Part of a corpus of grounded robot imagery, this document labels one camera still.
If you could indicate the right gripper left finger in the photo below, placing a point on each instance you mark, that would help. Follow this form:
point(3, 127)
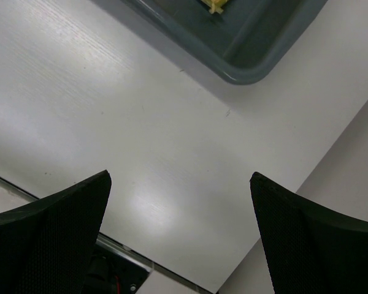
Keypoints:
point(46, 245)

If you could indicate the square bamboo mat tray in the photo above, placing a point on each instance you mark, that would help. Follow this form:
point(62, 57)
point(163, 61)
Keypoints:
point(215, 6)

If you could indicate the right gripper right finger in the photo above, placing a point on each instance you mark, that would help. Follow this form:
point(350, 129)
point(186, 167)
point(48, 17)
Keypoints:
point(309, 248)

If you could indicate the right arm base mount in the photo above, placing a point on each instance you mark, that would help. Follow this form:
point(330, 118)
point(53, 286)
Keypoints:
point(111, 273)

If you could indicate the grey plastic bin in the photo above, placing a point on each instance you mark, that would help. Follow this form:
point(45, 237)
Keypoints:
point(242, 44)

